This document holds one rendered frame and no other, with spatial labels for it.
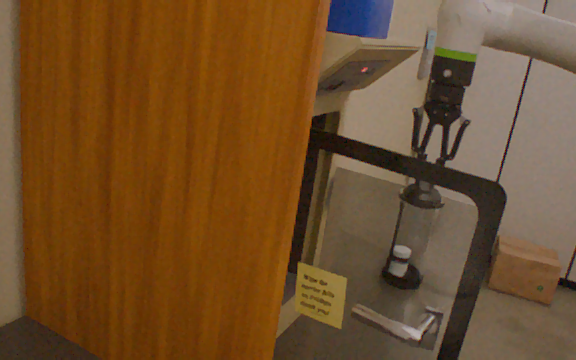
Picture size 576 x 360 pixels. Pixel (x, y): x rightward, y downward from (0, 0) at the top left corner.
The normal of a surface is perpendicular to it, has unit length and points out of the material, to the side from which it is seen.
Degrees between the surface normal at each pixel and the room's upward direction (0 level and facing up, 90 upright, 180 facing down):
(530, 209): 90
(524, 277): 92
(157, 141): 90
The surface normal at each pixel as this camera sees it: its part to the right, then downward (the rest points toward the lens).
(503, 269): -0.41, 0.24
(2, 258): 0.88, 0.27
